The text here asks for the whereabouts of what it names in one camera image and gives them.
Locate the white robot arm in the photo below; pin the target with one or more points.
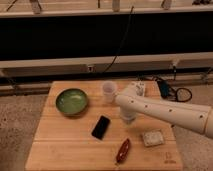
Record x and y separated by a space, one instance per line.
197 118

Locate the green ceramic bowl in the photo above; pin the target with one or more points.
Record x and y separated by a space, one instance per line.
71 102

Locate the wooden cutting board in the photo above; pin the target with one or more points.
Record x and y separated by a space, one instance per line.
66 144

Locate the white tube with cap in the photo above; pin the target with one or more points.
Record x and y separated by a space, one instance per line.
139 88

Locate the clear plastic cup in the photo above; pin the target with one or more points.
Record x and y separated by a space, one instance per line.
109 90

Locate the black eraser block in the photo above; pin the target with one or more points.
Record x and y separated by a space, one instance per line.
100 127

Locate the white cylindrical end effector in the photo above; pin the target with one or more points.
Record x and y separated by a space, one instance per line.
127 116

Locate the white sponge block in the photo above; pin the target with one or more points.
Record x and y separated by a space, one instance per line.
153 138

